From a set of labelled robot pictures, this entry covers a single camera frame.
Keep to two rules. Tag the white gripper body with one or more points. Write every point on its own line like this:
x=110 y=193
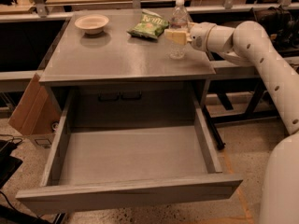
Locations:
x=199 y=35

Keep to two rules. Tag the clear plastic water bottle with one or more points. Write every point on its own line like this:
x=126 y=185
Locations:
x=178 y=24

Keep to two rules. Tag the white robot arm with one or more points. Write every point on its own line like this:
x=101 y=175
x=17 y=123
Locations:
x=280 y=199

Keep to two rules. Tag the grey open top drawer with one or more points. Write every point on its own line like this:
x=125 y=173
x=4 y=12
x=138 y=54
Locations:
x=134 y=151

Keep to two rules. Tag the green chip bag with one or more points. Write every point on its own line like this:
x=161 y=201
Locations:
x=151 y=25

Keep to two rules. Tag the grey cabinet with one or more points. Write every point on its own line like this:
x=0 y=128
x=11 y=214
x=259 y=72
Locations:
x=115 y=81

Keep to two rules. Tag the black side table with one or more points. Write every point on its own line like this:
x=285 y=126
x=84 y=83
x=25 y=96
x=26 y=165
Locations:
x=249 y=87

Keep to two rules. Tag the black device on table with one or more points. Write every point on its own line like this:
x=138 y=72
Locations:
x=281 y=26

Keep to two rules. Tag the white paper bowl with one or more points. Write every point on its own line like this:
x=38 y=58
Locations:
x=92 y=24

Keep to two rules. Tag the brown cardboard box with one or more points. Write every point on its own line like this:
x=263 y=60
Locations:
x=35 y=117

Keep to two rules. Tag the black equipment at left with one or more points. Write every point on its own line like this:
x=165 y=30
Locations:
x=8 y=166

